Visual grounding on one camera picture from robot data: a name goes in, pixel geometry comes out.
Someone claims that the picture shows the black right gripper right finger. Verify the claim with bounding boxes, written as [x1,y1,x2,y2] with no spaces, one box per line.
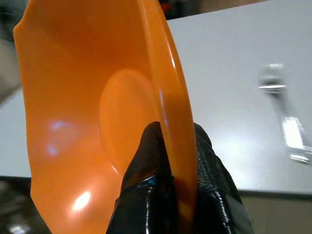
[194,122,253,234]

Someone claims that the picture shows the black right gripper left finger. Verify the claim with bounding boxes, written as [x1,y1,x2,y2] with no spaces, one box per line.
[107,121,180,234]

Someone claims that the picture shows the orange plastic bowl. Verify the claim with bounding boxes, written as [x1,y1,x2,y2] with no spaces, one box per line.
[13,0,198,234]

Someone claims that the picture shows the clear plastic spoon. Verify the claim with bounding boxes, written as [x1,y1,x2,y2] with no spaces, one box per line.
[257,62,312,164]

